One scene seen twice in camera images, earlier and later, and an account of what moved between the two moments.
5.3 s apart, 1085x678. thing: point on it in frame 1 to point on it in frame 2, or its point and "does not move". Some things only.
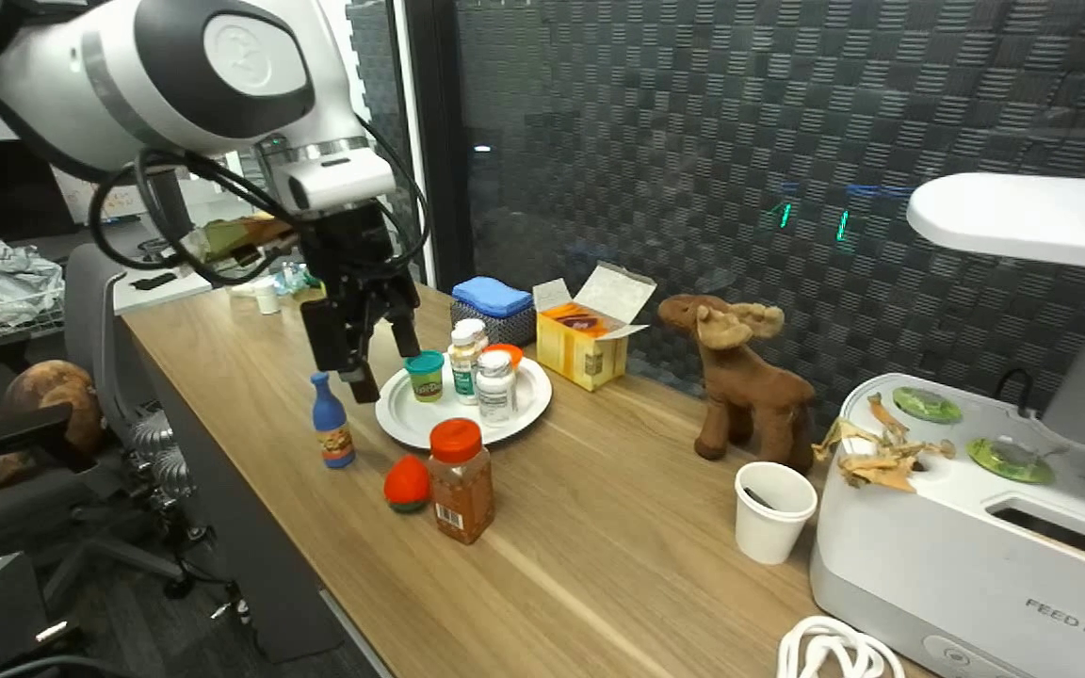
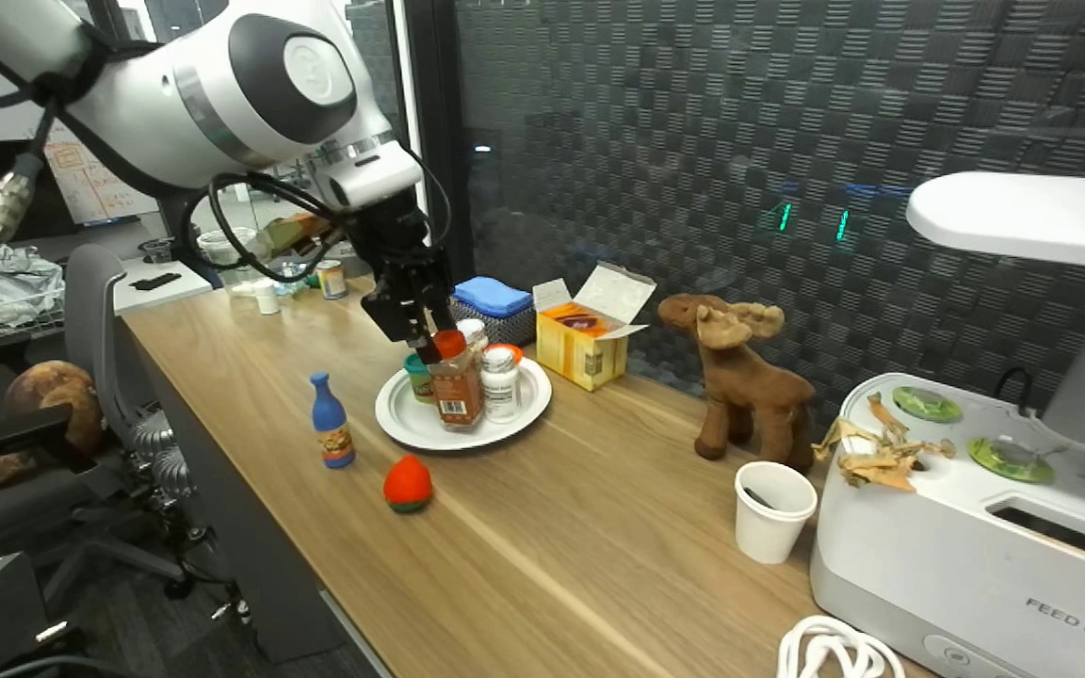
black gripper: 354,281 to 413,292
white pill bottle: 494,378 does not move
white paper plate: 413,416 does not move
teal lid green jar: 428,374 does not move
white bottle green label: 466,355 does not move
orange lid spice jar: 461,480 to 459,380
